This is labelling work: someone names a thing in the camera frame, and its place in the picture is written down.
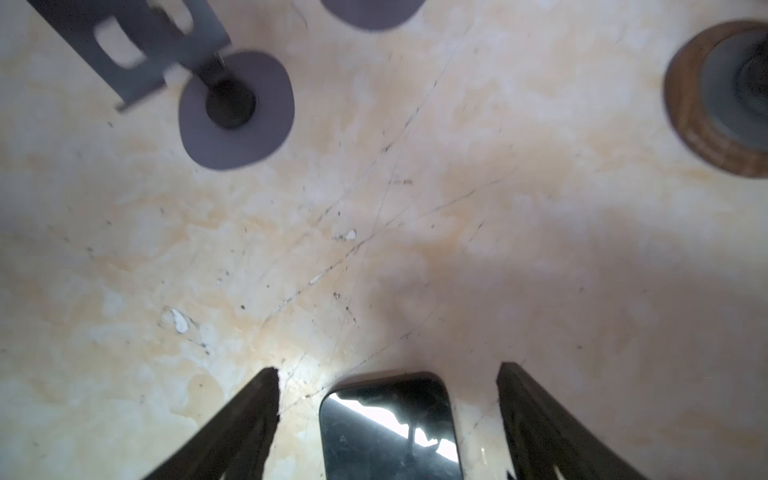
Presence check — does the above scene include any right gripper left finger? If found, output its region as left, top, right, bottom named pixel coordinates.
left=147, top=367, right=280, bottom=479

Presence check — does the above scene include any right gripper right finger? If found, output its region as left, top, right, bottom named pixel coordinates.
left=496, top=362, right=644, bottom=479

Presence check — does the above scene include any black phone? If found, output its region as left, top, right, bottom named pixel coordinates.
left=321, top=0, right=426, bottom=31
left=318, top=372, right=464, bottom=479

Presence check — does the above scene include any front grey phone stand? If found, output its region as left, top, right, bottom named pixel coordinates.
left=31, top=1, right=295, bottom=171

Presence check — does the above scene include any brown base phone stand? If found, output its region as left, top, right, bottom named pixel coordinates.
left=663, top=20, right=767, bottom=180

